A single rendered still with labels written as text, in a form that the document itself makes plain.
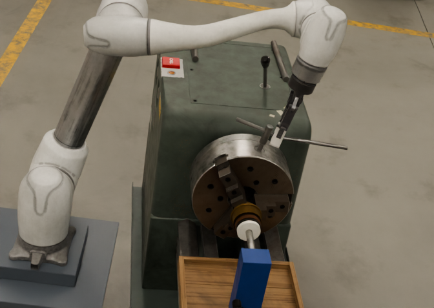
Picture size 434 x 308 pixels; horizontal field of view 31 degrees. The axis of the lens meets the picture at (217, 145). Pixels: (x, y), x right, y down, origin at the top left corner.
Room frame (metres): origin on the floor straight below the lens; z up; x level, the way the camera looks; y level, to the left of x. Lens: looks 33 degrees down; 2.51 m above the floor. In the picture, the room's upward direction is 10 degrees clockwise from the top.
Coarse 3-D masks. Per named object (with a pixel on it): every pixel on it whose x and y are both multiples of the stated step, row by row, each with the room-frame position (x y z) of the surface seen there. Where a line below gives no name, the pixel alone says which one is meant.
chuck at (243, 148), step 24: (240, 144) 1.99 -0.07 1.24; (216, 168) 1.91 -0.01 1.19; (240, 168) 1.92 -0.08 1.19; (264, 168) 1.94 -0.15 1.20; (288, 168) 2.02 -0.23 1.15; (192, 192) 1.90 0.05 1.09; (216, 192) 1.91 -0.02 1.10; (264, 192) 1.94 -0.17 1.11; (288, 192) 1.95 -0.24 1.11; (216, 216) 1.92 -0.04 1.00
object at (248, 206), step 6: (240, 204) 1.84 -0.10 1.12; (246, 204) 1.84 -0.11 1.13; (252, 204) 1.85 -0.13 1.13; (234, 210) 1.84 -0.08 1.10; (240, 210) 1.82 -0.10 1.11; (246, 210) 1.82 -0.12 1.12; (252, 210) 1.82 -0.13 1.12; (258, 210) 1.85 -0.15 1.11; (234, 216) 1.81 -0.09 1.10; (240, 216) 1.81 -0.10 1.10; (246, 216) 1.80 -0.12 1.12; (252, 216) 1.80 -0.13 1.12; (258, 216) 1.82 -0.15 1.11; (234, 222) 1.81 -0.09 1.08; (240, 222) 1.78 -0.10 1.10; (258, 222) 1.79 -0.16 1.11; (234, 228) 1.81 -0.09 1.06
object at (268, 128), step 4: (268, 124) 1.99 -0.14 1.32; (268, 128) 1.97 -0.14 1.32; (272, 128) 1.97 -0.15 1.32; (264, 132) 1.97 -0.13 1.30; (268, 132) 1.97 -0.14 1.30; (264, 136) 1.97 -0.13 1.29; (268, 136) 1.97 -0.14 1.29; (260, 140) 1.97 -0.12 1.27; (264, 140) 1.97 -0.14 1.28; (260, 144) 1.97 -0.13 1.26; (264, 144) 1.97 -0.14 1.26; (260, 148) 1.97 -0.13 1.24
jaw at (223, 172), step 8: (216, 160) 1.94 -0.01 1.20; (224, 160) 1.93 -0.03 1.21; (224, 168) 1.91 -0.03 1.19; (224, 176) 1.88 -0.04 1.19; (232, 176) 1.88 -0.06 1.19; (224, 184) 1.88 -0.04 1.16; (232, 184) 1.88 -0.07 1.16; (240, 184) 1.91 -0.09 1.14; (232, 192) 1.87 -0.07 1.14; (240, 192) 1.87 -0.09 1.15; (232, 200) 1.85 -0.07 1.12; (240, 200) 1.85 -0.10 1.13
